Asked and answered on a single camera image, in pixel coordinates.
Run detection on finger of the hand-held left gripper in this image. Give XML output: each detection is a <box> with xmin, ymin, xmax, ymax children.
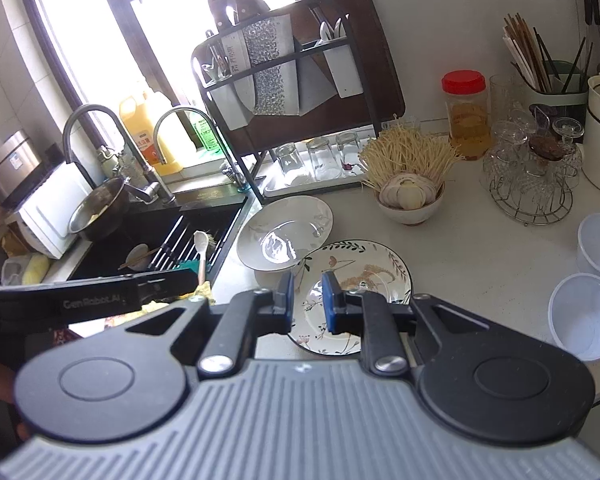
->
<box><xmin>137</xmin><ymin>267</ymin><xmax>197</xmax><ymax>307</ymax></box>

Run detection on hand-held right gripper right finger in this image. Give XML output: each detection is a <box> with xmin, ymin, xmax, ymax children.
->
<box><xmin>321</xmin><ymin>271</ymin><xmax>501</xmax><ymax>377</ymax></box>

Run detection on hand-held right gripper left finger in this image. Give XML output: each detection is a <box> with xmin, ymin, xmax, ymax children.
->
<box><xmin>122</xmin><ymin>272</ymin><xmax>296</xmax><ymax>377</ymax></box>

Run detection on floral print plate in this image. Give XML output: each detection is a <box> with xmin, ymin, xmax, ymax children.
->
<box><xmin>286</xmin><ymin>239</ymin><xmax>414</xmax><ymax>357</ymax></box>

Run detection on yellow dishcloth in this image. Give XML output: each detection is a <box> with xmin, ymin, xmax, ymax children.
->
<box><xmin>145</xmin><ymin>281</ymin><xmax>217</xmax><ymax>312</ymax></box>

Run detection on yellow sponge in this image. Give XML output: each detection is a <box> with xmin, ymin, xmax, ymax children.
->
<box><xmin>22</xmin><ymin>254</ymin><xmax>51</xmax><ymax>284</ymax></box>

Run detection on white dish brush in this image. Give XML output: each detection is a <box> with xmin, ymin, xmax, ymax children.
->
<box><xmin>192</xmin><ymin>230</ymin><xmax>222</xmax><ymax>287</ymax></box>

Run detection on sink drain rack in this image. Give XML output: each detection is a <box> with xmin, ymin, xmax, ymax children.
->
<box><xmin>149</xmin><ymin>214</ymin><xmax>243</xmax><ymax>272</ymax></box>

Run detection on black kitchen sink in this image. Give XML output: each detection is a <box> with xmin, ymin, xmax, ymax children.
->
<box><xmin>66</xmin><ymin>182</ymin><xmax>255</xmax><ymax>287</ymax></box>

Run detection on white plastic board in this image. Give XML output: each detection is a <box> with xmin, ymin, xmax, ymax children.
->
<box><xmin>17</xmin><ymin>160</ymin><xmax>94</xmax><ymax>261</ymax></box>

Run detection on stainless steel bowl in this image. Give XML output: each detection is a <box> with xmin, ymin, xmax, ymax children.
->
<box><xmin>68</xmin><ymin>177</ymin><xmax>132</xmax><ymax>237</ymax></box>

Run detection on white drip tray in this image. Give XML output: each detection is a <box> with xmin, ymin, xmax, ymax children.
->
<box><xmin>261</xmin><ymin>149</ymin><xmax>382</xmax><ymax>199</ymax></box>

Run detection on white bowl holding garlic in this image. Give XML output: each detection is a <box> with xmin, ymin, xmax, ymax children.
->
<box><xmin>374</xmin><ymin>172</ymin><xmax>446</xmax><ymax>226</ymax></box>

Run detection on clear drinking glass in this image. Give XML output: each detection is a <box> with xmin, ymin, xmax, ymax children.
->
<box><xmin>274</xmin><ymin>142</ymin><xmax>314</xmax><ymax>187</ymax></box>
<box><xmin>335</xmin><ymin>130</ymin><xmax>365</xmax><ymax>177</ymax></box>
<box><xmin>305</xmin><ymin>136</ymin><xmax>343</xmax><ymax>182</ymax></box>

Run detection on stainless steel rice cooker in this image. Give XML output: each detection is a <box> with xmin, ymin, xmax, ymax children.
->
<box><xmin>0</xmin><ymin>130</ymin><xmax>44</xmax><ymax>207</ymax></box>

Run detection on yellow oil bottle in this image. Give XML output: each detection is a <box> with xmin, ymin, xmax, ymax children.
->
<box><xmin>118</xmin><ymin>89</ymin><xmax>187</xmax><ymax>177</ymax></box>

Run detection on green bottle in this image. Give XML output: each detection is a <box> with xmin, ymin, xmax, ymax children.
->
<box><xmin>189</xmin><ymin>109</ymin><xmax>222</xmax><ymax>152</ymax></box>

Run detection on chrome arched faucet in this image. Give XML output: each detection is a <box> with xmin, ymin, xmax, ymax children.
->
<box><xmin>152</xmin><ymin>106</ymin><xmax>252</xmax><ymax>192</ymax></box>

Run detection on dark grey arched faucet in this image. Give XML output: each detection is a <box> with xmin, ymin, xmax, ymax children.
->
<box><xmin>62</xmin><ymin>103</ymin><xmax>177</xmax><ymax>207</ymax></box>

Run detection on black metal knife rack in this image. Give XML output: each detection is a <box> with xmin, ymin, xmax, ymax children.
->
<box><xmin>189</xmin><ymin>0</ymin><xmax>387</xmax><ymax>205</ymax></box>

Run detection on plain grey cleaver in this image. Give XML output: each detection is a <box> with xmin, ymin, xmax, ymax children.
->
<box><xmin>294</xmin><ymin>54</ymin><xmax>337</xmax><ymax>112</ymax></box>

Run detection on hammered steel cleaver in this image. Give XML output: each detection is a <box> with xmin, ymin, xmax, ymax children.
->
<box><xmin>228</xmin><ymin>14</ymin><xmax>302</xmax><ymax>117</ymax></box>

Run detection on red-lid glass jar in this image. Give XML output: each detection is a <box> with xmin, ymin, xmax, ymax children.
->
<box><xmin>440</xmin><ymin>69</ymin><xmax>492</xmax><ymax>162</ymax></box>

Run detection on dark brown cutting board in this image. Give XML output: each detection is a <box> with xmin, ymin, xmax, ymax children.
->
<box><xmin>229</xmin><ymin>0</ymin><xmax>407</xmax><ymax>147</ymax></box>

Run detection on window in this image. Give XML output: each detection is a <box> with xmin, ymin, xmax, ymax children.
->
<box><xmin>15</xmin><ymin>0</ymin><xmax>307</xmax><ymax>128</ymax></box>

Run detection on small jar with brown lid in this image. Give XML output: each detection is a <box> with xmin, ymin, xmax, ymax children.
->
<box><xmin>528</xmin><ymin>135</ymin><xmax>571</xmax><ymax>162</ymax></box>

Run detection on green chopstick holder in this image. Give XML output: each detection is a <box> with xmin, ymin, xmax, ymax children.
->
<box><xmin>510</xmin><ymin>60</ymin><xmax>589</xmax><ymax>117</ymax></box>

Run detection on bundle of chopsticks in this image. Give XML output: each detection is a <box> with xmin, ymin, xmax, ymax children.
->
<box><xmin>502</xmin><ymin>12</ymin><xmax>595</xmax><ymax>95</ymax></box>

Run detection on wire cup rack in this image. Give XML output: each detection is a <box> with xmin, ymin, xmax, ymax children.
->
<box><xmin>489</xmin><ymin>180</ymin><xmax>574</xmax><ymax>227</ymax></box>

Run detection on wire rack with glass cups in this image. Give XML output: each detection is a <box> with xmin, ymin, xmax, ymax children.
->
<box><xmin>482</xmin><ymin>109</ymin><xmax>587</xmax><ymax>213</ymax></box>

